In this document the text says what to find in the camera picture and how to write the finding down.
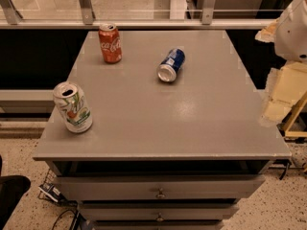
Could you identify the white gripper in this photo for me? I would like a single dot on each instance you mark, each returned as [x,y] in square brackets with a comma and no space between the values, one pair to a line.
[293,33]

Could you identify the blue pepsi can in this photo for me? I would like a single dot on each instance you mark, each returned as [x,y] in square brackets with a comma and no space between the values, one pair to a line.
[169,67]

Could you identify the red coca-cola can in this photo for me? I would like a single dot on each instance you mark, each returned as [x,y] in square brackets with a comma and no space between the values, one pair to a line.
[110,43]

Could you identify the white green soda can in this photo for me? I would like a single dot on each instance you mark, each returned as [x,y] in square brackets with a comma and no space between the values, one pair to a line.
[70,101]

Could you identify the grey drawer cabinet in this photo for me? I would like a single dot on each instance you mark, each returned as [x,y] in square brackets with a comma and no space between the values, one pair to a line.
[203,123]

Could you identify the middle grey drawer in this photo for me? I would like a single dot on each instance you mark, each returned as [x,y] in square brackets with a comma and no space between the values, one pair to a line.
[158,211]

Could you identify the grey drawer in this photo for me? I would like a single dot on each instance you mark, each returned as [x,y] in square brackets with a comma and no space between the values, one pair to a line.
[158,211]
[158,187]

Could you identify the top grey drawer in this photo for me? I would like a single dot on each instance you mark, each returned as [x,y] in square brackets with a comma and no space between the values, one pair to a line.
[158,187]

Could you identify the metal glass railing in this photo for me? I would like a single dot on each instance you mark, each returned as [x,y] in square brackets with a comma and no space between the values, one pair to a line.
[131,14]

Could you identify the black chair seat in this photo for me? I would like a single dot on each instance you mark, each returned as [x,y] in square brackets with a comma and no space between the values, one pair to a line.
[12,188]

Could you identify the yellow wooden frame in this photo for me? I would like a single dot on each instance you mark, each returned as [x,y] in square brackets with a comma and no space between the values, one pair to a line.
[296,110]

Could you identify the wire basket with items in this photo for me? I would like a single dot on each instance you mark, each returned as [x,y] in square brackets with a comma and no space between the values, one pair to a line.
[48,190]

